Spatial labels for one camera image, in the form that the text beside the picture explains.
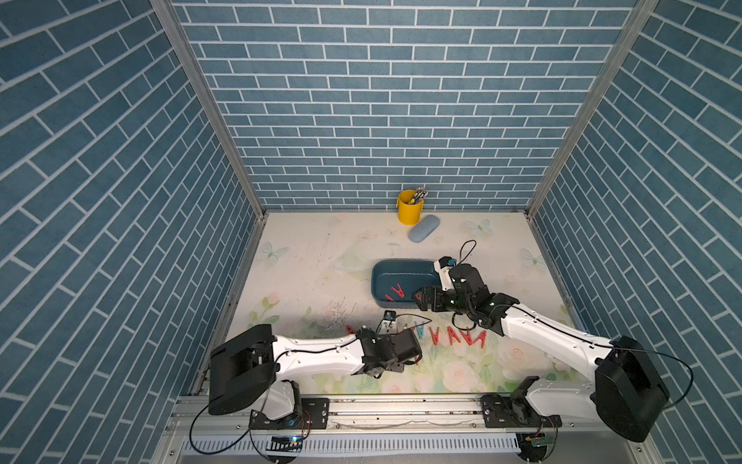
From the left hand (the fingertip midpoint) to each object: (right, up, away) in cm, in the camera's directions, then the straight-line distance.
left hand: (403, 362), depth 80 cm
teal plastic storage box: (-2, +20, +19) cm, 28 cm away
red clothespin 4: (+24, +4, +7) cm, 26 cm away
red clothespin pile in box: (-1, +17, +16) cm, 24 cm away
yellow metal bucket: (+4, +44, +33) cm, 56 cm away
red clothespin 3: (+20, +5, +7) cm, 22 cm away
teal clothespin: (+6, +6, +8) cm, 12 cm away
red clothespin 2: (+16, +5, +8) cm, 19 cm away
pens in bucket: (+8, +50, +25) cm, 57 cm away
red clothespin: (+10, +5, +7) cm, 13 cm away
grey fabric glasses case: (+11, +39, +34) cm, 52 cm away
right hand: (+7, +18, +4) cm, 19 cm away
